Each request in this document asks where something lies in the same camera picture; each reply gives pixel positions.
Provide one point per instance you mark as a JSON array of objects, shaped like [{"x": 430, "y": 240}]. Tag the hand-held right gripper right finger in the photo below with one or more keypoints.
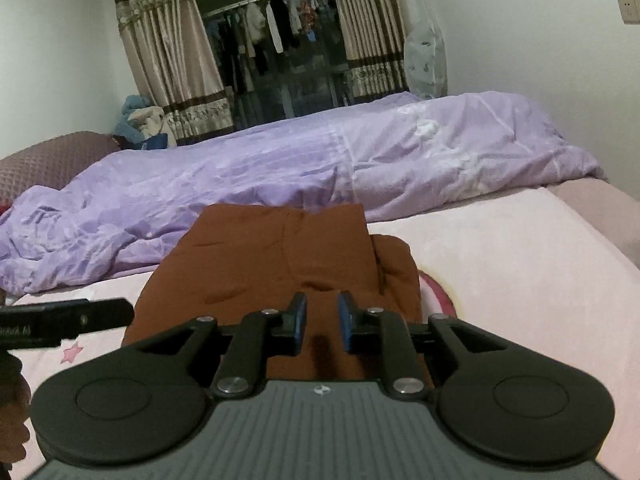
[{"x": 345, "y": 324}]

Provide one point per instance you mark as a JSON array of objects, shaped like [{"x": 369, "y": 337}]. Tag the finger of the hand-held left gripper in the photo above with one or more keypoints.
[{"x": 100, "y": 314}]

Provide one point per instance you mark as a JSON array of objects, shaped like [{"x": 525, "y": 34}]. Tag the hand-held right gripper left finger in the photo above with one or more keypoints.
[{"x": 299, "y": 321}]

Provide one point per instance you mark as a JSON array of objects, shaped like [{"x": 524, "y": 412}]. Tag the brown garment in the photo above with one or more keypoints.
[{"x": 250, "y": 260}]

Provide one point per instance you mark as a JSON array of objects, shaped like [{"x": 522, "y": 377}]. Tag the pile of clothes in corner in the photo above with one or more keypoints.
[{"x": 142, "y": 122}]

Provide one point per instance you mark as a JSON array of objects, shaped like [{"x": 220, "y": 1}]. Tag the row of hanging clothes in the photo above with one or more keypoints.
[{"x": 270, "y": 30}]

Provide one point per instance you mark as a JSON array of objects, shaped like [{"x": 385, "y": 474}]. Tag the person's left hand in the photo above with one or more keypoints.
[{"x": 14, "y": 410}]

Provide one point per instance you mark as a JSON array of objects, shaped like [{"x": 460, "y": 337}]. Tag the purple duvet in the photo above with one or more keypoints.
[{"x": 250, "y": 175}]

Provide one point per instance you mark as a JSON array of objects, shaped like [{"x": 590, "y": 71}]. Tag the mauve quilted headboard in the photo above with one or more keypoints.
[{"x": 45, "y": 165}]

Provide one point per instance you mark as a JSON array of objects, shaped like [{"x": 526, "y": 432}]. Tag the pink printed blanket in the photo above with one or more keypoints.
[{"x": 500, "y": 270}]

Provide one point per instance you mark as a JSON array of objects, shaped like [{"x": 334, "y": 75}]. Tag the glass sliding door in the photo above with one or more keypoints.
[{"x": 285, "y": 90}]

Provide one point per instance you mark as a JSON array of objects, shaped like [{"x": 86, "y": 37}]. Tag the beige striped curtain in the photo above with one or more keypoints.
[
  {"x": 372, "y": 35},
  {"x": 170, "y": 60}
]

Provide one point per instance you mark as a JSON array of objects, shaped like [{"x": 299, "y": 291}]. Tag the mauve bed sheet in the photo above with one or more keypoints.
[{"x": 605, "y": 205}]

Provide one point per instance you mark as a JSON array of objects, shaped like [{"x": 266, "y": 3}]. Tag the wall socket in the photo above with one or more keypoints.
[{"x": 631, "y": 11}]

